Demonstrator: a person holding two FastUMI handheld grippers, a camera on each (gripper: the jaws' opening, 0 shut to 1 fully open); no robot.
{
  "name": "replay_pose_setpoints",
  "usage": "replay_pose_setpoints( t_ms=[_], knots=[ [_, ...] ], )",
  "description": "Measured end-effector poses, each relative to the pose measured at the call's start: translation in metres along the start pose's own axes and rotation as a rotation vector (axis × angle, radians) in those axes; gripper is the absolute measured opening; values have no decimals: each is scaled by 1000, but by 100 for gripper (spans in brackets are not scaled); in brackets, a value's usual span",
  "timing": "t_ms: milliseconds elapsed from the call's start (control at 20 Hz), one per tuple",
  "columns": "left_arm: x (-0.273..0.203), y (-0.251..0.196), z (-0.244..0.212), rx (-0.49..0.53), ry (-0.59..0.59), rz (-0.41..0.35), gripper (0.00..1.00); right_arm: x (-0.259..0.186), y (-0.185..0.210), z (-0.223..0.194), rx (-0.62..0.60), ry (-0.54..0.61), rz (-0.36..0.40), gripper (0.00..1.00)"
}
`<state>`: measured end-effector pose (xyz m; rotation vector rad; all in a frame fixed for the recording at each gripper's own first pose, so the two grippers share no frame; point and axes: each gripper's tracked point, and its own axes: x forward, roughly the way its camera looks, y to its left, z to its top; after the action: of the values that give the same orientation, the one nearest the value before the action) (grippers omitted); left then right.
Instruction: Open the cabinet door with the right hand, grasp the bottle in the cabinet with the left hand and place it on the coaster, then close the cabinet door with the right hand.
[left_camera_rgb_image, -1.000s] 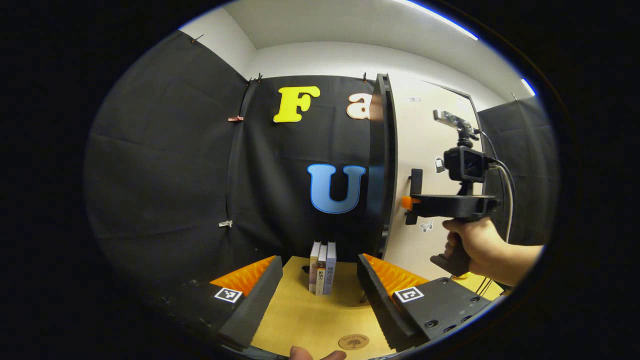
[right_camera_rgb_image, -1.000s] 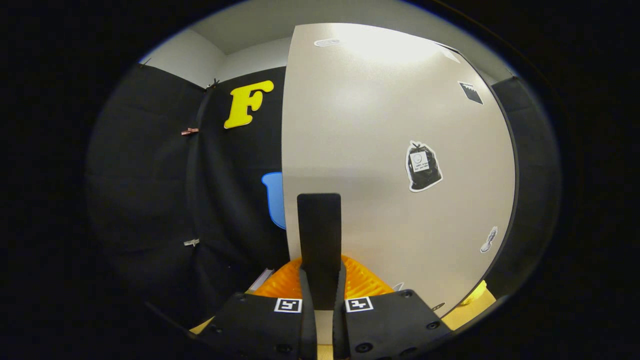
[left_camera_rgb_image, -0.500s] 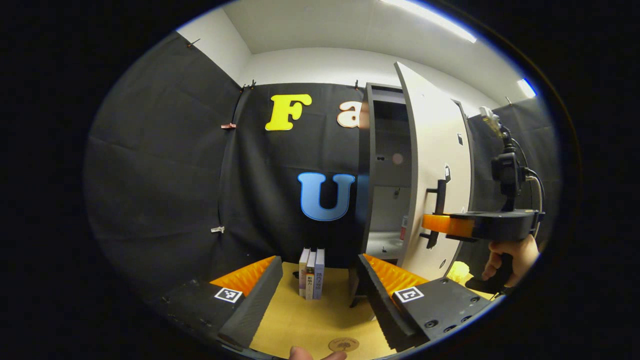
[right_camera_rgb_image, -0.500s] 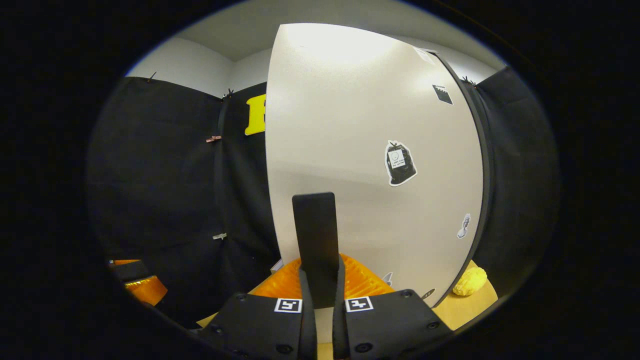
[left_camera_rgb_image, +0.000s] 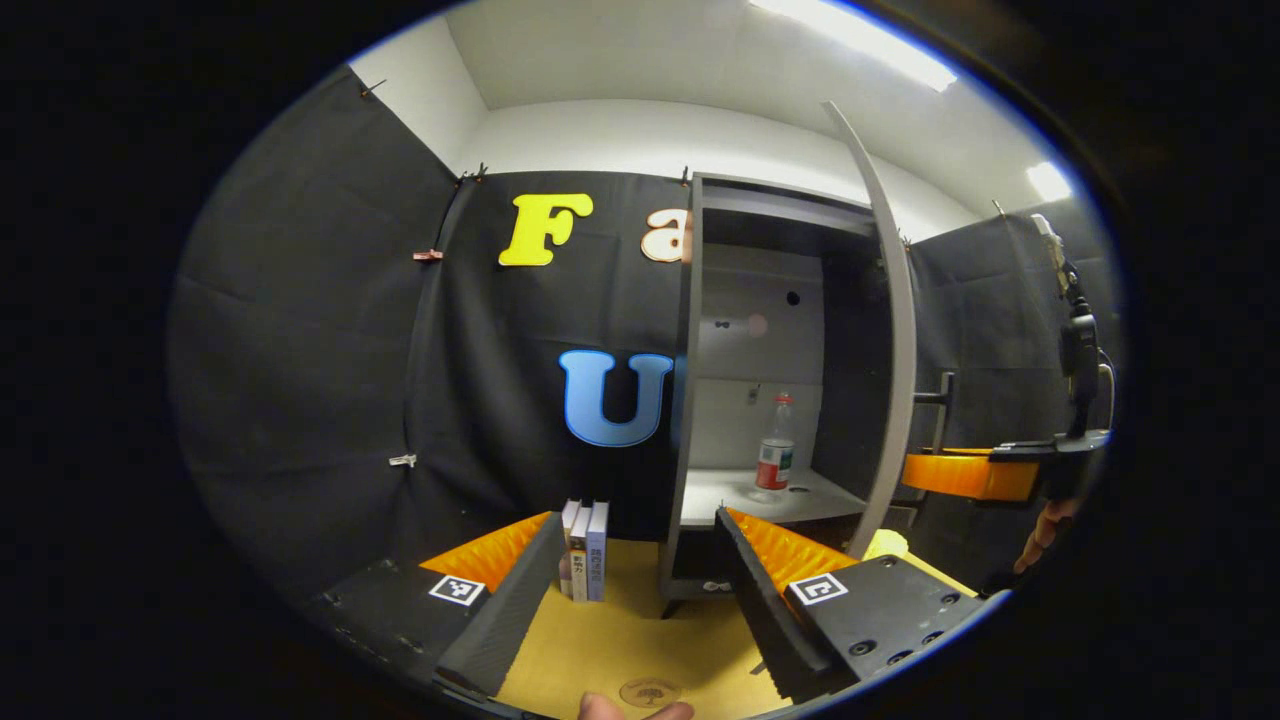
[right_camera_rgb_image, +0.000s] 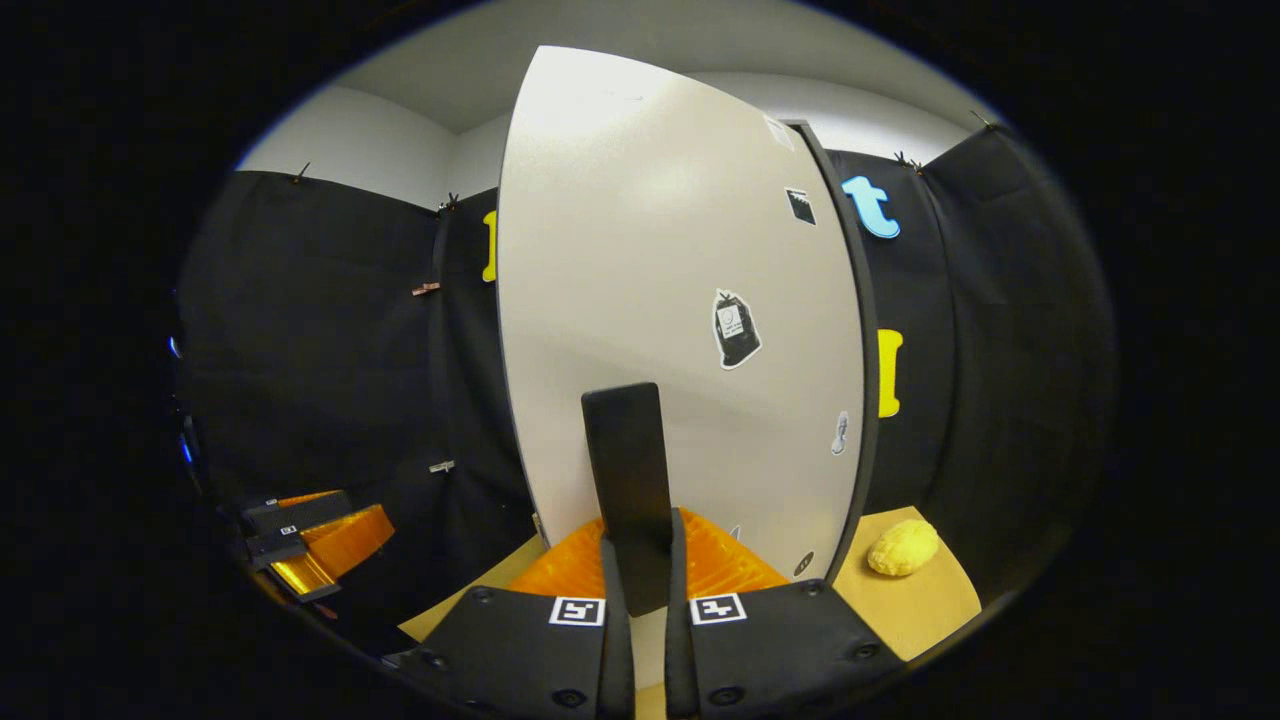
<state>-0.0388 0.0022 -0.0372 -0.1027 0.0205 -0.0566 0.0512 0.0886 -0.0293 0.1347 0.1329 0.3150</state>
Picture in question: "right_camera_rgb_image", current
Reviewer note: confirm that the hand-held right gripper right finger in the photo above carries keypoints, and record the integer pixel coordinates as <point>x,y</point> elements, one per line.
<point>780,650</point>

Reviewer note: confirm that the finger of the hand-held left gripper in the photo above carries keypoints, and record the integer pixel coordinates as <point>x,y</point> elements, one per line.
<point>300,512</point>
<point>345,545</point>

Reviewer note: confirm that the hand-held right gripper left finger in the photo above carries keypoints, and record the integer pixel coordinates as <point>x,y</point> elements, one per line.
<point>520,650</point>

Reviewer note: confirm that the beige cabinet door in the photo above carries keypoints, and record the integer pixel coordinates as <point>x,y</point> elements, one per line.
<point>650,250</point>

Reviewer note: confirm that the yellow lumpy object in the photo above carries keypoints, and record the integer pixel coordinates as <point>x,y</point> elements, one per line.
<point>902,548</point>

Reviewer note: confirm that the black backdrop cloth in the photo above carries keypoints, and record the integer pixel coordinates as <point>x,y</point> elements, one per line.
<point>320,350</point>

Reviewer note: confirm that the black cloth clip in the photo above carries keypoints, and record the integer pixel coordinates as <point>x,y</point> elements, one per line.
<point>300,172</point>
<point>450,203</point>

